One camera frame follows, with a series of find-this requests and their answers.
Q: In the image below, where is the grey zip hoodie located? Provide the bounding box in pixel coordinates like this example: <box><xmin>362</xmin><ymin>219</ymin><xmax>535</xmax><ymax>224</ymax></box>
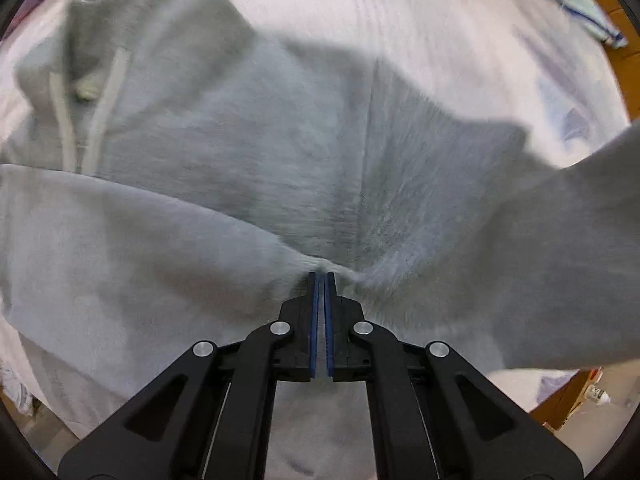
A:
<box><xmin>1</xmin><ymin>0</ymin><xmax>639</xmax><ymax>479</ymax></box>

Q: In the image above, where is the floral white bed sheet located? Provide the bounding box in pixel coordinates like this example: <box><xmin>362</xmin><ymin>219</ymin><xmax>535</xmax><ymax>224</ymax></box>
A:
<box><xmin>0</xmin><ymin>0</ymin><xmax>632</xmax><ymax>411</ymax></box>

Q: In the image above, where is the striped pillow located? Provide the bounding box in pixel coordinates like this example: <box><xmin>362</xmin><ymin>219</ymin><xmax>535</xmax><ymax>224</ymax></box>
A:
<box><xmin>555</xmin><ymin>0</ymin><xmax>628</xmax><ymax>49</ymax></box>

